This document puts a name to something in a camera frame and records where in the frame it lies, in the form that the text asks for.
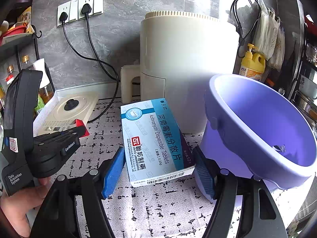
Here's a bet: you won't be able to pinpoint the blue white medicine box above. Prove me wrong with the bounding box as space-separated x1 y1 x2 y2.
120 98 196 187

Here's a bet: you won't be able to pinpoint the red small packet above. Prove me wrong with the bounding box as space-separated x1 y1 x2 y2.
75 119 90 138

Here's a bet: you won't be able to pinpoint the person's left hand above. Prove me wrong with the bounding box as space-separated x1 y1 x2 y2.
1 177 51 237

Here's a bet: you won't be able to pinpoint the patterned table mat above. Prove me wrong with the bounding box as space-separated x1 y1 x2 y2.
58 98 215 237

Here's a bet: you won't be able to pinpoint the purple plastic bucket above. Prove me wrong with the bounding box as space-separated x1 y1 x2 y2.
200 74 316 190

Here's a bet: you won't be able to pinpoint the white top oil dispenser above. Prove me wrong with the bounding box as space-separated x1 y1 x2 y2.
33 59 54 104

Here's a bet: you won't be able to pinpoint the clear gold cap bottle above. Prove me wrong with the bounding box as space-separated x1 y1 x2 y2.
21 55 32 69

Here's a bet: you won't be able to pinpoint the black left shelf rack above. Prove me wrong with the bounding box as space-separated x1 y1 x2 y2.
1 0 42 62

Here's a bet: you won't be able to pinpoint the yellow dish soap bottle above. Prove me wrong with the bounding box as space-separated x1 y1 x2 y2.
239 44 265 81

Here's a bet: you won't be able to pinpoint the white air fryer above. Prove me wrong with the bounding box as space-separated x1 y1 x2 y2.
120 10 240 134

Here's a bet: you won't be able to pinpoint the black right dish rack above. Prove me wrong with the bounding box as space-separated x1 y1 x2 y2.
286 0 316 127

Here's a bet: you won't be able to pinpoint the red plastic bowl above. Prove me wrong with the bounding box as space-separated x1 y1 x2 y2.
1 25 27 45

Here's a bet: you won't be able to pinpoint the snack packet on shelf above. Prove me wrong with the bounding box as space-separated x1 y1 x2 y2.
17 7 34 34

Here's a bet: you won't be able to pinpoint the white hanging bags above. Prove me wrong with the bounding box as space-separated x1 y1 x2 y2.
253 0 285 71

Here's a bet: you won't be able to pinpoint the black hanging cable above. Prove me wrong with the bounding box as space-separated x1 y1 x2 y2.
229 0 263 58

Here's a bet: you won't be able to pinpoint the black left power cable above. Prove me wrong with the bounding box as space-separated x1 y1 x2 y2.
58 11 119 82

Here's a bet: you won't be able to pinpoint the black power cable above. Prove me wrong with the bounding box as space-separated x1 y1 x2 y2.
58 11 119 82
80 3 121 124

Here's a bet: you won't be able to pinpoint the white wall socket panel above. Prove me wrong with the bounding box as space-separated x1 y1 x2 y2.
57 0 104 27

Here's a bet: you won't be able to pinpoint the black right power cable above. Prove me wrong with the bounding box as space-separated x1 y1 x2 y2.
80 3 121 124

